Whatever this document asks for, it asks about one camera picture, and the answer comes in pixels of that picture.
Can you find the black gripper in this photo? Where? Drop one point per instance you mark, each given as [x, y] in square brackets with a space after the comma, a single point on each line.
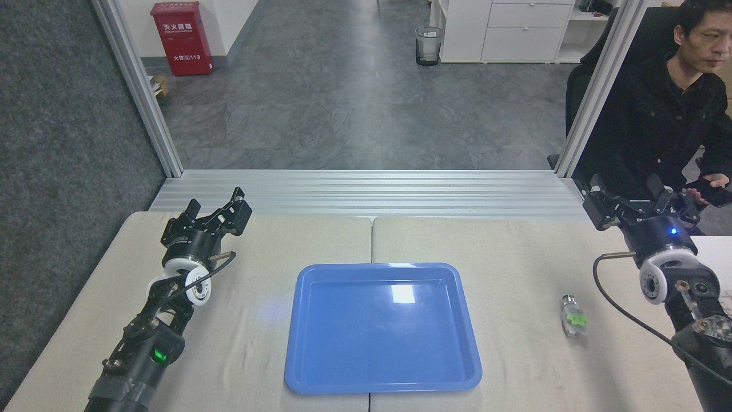
[193, 243]
[663, 240]

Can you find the dark phone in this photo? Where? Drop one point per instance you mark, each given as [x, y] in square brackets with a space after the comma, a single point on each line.
[719, 196]

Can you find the green and clear switch part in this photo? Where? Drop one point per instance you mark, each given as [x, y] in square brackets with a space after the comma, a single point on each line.
[573, 317]

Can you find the blue plastic tray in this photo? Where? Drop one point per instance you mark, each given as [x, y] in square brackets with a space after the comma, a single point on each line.
[383, 329]

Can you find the person's hand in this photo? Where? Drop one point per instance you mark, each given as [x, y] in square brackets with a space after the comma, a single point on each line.
[700, 191]

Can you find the seated person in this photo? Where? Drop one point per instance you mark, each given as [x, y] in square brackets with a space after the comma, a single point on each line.
[657, 114]

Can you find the black office chair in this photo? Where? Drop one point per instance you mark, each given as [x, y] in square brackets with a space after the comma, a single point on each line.
[583, 86]

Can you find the small cardboard box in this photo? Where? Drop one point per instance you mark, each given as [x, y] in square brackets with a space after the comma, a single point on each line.
[160, 87]

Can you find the red fire extinguisher box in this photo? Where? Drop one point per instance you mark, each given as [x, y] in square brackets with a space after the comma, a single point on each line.
[183, 40]

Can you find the white drawer cabinet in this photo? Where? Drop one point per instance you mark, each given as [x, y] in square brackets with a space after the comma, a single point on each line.
[514, 31]

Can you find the mesh waste bin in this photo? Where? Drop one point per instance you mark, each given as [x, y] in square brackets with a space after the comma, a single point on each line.
[429, 46]

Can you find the silver aluminium post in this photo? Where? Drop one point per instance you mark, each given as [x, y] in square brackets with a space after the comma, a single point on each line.
[143, 97]
[600, 91]

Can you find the silver aluminium rail platform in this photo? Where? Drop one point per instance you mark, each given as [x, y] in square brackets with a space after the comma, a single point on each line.
[372, 194]

